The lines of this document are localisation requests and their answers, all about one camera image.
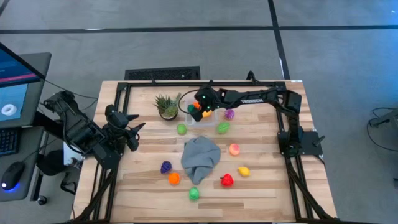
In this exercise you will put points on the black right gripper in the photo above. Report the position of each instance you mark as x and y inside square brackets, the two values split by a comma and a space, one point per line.
[206, 98]

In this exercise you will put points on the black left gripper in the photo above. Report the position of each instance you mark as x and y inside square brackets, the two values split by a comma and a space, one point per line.
[116, 119]

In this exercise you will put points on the orange toy carrot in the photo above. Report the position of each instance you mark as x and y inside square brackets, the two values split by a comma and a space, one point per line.
[196, 105]

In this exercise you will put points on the yellow toy banana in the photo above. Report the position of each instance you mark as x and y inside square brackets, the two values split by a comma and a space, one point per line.
[207, 114]

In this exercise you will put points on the green toy lime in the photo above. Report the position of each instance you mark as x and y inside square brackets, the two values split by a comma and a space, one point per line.
[181, 129]

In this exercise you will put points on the oval green toy vegetable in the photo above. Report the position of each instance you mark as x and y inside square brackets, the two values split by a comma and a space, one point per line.
[223, 127]

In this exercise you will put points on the purple toy onion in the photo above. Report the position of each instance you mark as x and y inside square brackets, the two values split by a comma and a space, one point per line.
[229, 114]

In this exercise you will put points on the purple toy grapes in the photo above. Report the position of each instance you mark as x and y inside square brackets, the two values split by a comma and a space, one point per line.
[165, 167]

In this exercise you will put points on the peach toy fruit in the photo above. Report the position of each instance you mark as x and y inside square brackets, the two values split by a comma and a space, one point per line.
[234, 149]

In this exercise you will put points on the orange toy pumpkin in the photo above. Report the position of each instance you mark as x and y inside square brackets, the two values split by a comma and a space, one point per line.
[174, 178]

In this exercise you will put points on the red toy strawberry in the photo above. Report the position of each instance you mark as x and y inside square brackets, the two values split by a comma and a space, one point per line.
[227, 180]

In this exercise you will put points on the yellow toy lemon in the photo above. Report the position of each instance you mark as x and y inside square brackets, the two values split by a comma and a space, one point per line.
[244, 171]

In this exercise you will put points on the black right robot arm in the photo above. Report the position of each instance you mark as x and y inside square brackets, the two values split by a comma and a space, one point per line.
[255, 99]

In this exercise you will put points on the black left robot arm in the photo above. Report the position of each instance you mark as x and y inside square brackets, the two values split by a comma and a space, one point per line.
[81, 130]

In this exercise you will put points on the clear plastic tupperware container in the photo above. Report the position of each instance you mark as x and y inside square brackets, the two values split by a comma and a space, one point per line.
[211, 122]

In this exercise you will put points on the potted succulent plant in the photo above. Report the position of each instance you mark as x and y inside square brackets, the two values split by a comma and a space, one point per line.
[168, 109]

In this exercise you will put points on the grey cloth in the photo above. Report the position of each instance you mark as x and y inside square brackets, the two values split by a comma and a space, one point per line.
[199, 158]

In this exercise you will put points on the black floor vent grille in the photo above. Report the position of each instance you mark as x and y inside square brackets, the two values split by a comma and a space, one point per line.
[161, 73]

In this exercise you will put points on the smooth green toy fruit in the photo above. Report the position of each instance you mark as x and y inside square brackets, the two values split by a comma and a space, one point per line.
[194, 193]

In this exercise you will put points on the black office chair base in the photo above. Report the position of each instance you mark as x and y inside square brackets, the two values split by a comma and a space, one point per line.
[53, 161]

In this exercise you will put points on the grey desk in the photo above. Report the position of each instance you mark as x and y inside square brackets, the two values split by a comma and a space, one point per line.
[37, 93]

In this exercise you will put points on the grey keyboard tray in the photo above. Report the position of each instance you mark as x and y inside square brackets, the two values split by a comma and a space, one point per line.
[31, 174]

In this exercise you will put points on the black keyboard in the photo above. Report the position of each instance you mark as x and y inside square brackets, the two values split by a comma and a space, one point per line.
[7, 141]

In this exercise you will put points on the black computer mouse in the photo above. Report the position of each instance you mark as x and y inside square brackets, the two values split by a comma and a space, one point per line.
[12, 174]

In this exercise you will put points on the white tape roll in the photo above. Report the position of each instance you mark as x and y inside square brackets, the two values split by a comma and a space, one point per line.
[4, 110]

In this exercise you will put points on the computer monitor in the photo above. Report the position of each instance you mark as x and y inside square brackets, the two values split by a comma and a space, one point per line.
[15, 70]

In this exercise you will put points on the grey stand foot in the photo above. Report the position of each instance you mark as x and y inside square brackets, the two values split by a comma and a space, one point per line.
[384, 119]

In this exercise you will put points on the black aluminium table frame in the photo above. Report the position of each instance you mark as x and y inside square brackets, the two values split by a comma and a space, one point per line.
[174, 84]

